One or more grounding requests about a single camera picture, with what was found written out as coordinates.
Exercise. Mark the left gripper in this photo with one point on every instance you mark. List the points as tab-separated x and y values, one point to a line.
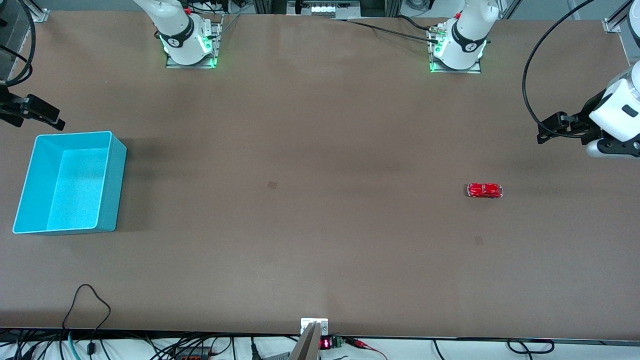
581	123

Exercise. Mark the red beetle toy car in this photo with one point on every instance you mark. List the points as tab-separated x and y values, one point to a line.
484	190

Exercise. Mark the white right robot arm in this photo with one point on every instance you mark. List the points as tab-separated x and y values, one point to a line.
180	35

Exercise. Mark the light blue plastic box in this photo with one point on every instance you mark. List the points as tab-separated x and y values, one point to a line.
75	195

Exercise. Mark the dark equipment rack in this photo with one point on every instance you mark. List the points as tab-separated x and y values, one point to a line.
370	6

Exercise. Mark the orange black power strip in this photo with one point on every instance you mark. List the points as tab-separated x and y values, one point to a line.
192	354

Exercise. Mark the green terminal block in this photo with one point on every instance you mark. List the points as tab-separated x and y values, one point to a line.
338	342

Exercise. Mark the red LED display module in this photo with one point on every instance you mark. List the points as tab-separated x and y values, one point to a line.
325	344

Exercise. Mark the aluminium frame bracket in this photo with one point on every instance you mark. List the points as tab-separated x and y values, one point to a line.
37	10
617	22

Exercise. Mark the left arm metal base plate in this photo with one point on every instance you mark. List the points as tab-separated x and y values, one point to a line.
477	69

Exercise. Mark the white mounting bracket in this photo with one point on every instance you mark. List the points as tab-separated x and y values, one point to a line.
306	324

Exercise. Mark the grey camera pole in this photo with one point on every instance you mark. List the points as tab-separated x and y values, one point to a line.
307	345

